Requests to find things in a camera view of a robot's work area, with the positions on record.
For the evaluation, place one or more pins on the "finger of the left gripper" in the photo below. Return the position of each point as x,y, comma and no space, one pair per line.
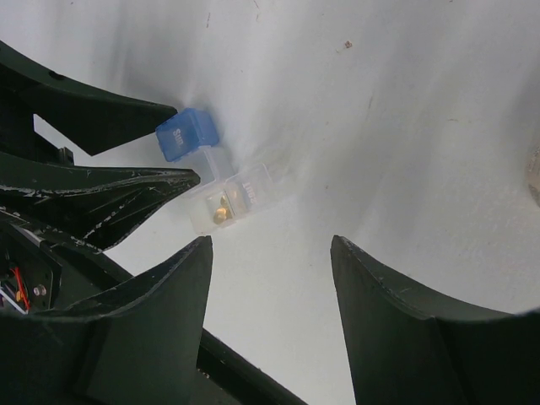
88,209
94,119

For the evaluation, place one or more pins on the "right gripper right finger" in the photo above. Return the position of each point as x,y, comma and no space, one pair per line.
410,344

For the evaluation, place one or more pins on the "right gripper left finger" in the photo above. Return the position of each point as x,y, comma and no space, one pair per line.
135,343

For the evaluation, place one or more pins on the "clear pill bottle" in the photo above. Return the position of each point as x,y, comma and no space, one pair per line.
532,170

